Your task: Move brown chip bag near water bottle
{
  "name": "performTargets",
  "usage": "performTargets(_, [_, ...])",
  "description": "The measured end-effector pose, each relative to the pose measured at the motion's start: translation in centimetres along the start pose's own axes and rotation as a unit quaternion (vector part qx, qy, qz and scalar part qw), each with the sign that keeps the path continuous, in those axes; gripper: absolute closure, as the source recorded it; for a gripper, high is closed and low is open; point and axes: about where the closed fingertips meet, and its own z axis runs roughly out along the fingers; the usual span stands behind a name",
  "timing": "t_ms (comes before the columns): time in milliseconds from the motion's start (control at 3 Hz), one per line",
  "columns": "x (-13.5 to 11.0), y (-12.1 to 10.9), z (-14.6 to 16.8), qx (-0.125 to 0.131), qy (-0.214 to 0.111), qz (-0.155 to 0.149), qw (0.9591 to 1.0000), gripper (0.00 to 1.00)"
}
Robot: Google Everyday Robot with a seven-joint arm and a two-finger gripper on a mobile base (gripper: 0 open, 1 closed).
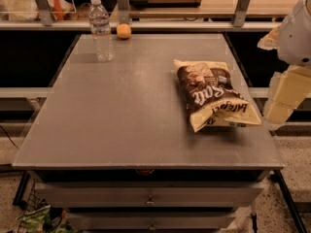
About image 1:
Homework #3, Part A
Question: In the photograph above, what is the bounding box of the grey drawer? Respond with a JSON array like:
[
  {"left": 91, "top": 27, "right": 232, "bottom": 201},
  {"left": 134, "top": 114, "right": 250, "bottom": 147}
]
[
  {"left": 35, "top": 183, "right": 263, "bottom": 208},
  {"left": 66, "top": 212, "right": 235, "bottom": 230}
]

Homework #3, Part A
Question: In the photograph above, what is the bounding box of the lower grey drawer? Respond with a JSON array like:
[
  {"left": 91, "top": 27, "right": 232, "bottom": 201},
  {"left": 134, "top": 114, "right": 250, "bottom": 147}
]
[{"left": 66, "top": 212, "right": 235, "bottom": 230}]

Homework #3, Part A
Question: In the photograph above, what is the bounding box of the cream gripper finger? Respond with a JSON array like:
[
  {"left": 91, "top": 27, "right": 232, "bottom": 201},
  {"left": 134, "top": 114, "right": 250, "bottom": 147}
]
[
  {"left": 263, "top": 65, "right": 311, "bottom": 124},
  {"left": 258, "top": 26, "right": 280, "bottom": 50}
]

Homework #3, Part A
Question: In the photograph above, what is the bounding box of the clear plastic water bottle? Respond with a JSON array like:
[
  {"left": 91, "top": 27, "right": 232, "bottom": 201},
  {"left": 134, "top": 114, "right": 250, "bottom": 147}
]
[{"left": 88, "top": 0, "right": 114, "bottom": 62}]

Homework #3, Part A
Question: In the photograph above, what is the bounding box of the orange fruit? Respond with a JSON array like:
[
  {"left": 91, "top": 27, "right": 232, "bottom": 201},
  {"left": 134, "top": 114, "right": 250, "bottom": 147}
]
[{"left": 117, "top": 23, "right": 131, "bottom": 39}]

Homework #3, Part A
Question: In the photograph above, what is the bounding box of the black wire basket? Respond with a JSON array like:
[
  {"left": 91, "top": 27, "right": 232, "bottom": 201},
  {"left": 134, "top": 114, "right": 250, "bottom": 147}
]
[{"left": 17, "top": 185, "right": 51, "bottom": 233}]

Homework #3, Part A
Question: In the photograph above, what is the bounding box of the upper grey drawer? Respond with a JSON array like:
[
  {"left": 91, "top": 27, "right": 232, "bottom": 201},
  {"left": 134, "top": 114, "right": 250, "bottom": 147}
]
[{"left": 35, "top": 183, "right": 263, "bottom": 208}]

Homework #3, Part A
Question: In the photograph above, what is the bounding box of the brown chip bag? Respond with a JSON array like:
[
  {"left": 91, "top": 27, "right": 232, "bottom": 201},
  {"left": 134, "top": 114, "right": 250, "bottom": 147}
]
[{"left": 174, "top": 59, "right": 261, "bottom": 132}]

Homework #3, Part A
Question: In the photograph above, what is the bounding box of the green patterned bag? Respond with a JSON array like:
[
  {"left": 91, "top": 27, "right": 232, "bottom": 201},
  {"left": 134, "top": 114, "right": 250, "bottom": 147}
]
[{"left": 17, "top": 206, "right": 82, "bottom": 233}]

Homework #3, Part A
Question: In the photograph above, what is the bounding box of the orange white bag background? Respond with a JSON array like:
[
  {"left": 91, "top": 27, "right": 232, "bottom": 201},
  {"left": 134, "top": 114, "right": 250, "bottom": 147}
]
[{"left": 48, "top": 0, "right": 74, "bottom": 20}]

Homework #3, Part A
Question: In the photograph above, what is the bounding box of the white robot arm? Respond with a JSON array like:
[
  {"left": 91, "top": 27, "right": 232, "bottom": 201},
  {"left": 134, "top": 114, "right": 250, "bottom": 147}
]
[{"left": 258, "top": 0, "right": 311, "bottom": 128}]

